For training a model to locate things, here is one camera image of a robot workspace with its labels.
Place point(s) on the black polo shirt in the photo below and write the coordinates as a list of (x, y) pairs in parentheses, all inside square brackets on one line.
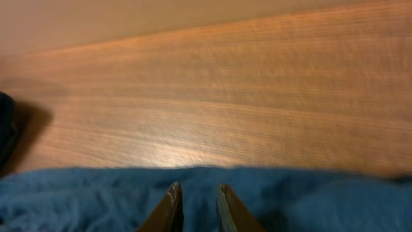
[(9, 131)]

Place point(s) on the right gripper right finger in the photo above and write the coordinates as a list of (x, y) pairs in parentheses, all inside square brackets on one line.
[(232, 214)]

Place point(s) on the dark blue shorts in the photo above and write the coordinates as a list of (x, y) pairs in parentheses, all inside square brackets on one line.
[(82, 199)]

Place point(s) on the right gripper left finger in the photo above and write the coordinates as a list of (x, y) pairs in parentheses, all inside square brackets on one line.
[(168, 215)]

